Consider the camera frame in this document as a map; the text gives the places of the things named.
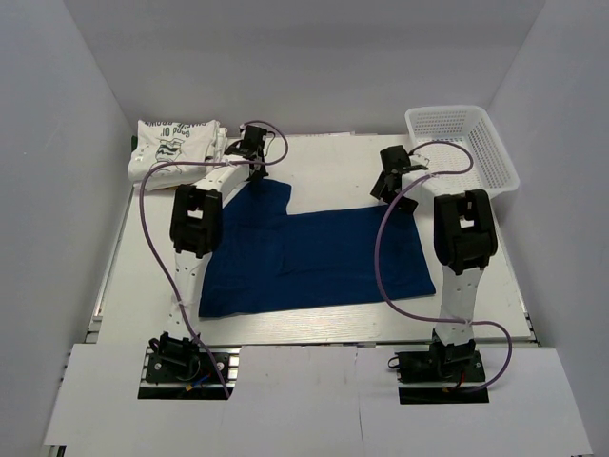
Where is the white plastic basket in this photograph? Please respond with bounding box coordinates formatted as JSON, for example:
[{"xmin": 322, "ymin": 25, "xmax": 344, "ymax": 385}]
[{"xmin": 404, "ymin": 105, "xmax": 520, "ymax": 198}]

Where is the blue t-shirt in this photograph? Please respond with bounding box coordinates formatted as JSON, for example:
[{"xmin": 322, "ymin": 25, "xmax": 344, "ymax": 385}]
[{"xmin": 198, "ymin": 180, "xmax": 436, "ymax": 318}]

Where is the stack of folded shirts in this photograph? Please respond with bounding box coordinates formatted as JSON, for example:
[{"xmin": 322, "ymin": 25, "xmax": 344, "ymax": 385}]
[{"xmin": 127, "ymin": 117, "xmax": 230, "ymax": 192}]

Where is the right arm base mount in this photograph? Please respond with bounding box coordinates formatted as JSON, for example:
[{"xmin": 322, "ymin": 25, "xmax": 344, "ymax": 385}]
[{"xmin": 387, "ymin": 340, "xmax": 489, "ymax": 406}]

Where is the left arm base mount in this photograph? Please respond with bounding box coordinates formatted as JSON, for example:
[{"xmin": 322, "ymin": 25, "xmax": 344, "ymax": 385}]
[{"xmin": 138, "ymin": 332, "xmax": 239, "ymax": 401}]

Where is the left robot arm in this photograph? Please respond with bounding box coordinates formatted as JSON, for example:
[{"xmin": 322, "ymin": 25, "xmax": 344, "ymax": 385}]
[{"xmin": 165, "ymin": 125, "xmax": 268, "ymax": 338}]

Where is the white printed t-shirt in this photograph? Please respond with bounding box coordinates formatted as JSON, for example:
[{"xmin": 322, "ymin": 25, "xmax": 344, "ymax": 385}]
[{"xmin": 127, "ymin": 117, "xmax": 221, "ymax": 190}]

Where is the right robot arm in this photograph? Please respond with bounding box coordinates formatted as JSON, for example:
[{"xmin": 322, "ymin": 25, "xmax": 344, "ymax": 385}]
[{"xmin": 371, "ymin": 140, "xmax": 498, "ymax": 350}]

